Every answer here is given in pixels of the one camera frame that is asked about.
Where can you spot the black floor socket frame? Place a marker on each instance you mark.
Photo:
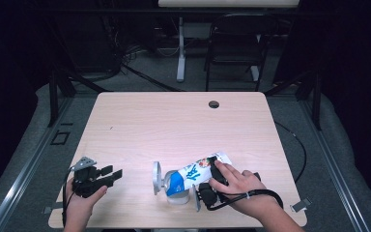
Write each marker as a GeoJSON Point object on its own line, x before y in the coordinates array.
{"type": "Point", "coordinates": [60, 138]}

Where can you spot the white desk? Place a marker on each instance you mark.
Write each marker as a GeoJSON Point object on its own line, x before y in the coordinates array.
{"type": "Point", "coordinates": [181, 48]}

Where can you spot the grey metal clip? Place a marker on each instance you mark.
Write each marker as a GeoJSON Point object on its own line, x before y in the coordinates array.
{"type": "Point", "coordinates": [49, 209]}
{"type": "Point", "coordinates": [301, 204]}

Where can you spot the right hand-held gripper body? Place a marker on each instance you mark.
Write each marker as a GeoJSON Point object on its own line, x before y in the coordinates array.
{"type": "Point", "coordinates": [209, 196]}

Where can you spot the black metal stand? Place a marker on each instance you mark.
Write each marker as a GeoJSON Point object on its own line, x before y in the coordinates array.
{"type": "Point", "coordinates": [54, 96]}
{"type": "Point", "coordinates": [316, 100]}

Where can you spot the aluminium floor rail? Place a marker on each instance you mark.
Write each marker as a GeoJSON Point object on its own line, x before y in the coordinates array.
{"type": "Point", "coordinates": [335, 180]}
{"type": "Point", "coordinates": [22, 180]}

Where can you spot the black folding chair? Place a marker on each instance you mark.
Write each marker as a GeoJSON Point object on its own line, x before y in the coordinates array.
{"type": "Point", "coordinates": [238, 45]}

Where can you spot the white and blue pouch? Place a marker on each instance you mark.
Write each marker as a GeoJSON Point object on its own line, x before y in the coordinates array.
{"type": "Point", "coordinates": [191, 174]}

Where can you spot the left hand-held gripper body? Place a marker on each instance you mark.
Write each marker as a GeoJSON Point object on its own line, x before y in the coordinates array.
{"type": "Point", "coordinates": [88, 182]}

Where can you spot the person's right hand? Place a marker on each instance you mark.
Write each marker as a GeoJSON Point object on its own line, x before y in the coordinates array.
{"type": "Point", "coordinates": [244, 187]}

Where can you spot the person's left hand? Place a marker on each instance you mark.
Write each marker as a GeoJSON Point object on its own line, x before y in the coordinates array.
{"type": "Point", "coordinates": [79, 206]}

